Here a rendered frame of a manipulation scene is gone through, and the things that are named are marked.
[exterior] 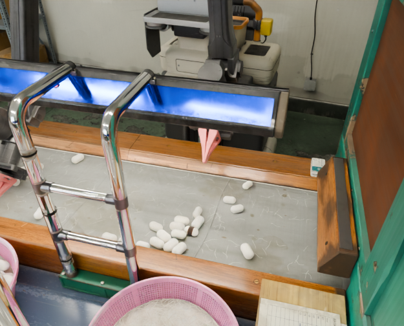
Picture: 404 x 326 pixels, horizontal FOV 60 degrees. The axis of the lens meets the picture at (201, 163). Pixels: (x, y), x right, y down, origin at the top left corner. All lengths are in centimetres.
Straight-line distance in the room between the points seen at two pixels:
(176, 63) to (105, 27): 194
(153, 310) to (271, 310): 22
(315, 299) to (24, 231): 62
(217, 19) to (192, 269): 54
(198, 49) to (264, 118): 84
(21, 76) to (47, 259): 39
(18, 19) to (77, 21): 248
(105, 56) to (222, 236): 276
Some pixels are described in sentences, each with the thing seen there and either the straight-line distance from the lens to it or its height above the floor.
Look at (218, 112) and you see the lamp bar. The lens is 59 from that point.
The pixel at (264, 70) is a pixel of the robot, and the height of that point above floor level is 76.
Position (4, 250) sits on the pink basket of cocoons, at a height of 75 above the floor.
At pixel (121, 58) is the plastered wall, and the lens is 331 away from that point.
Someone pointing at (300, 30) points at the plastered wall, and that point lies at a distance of 272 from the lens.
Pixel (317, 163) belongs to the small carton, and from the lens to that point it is 99.
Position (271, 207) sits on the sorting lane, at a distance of 90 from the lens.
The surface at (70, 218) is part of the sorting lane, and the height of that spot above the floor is 74.
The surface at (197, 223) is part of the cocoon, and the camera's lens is 81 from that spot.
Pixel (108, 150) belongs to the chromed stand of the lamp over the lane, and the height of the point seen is 107.
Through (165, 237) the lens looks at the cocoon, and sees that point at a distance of 79.
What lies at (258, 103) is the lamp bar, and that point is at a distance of 58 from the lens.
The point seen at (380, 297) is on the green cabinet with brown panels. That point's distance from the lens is 60.
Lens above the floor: 135
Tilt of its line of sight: 37 degrees down
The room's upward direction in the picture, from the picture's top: straight up
